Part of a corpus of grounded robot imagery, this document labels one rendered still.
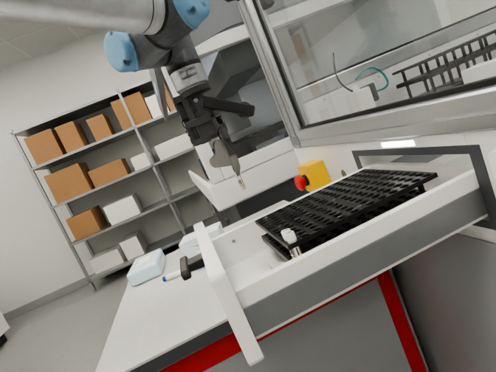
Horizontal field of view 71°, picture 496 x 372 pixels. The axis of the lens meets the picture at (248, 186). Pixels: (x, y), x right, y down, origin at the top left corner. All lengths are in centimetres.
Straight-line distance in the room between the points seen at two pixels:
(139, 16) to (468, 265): 60
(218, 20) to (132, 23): 83
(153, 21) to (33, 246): 470
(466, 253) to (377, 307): 24
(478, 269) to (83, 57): 474
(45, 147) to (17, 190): 85
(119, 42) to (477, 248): 65
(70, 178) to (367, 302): 397
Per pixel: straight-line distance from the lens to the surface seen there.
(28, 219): 511
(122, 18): 57
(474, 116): 47
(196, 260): 49
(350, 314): 74
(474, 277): 61
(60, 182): 445
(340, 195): 56
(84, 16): 54
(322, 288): 41
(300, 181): 85
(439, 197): 47
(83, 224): 446
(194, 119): 75
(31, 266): 524
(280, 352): 72
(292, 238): 43
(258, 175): 132
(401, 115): 55
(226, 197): 130
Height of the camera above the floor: 105
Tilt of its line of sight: 9 degrees down
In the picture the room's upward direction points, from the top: 23 degrees counter-clockwise
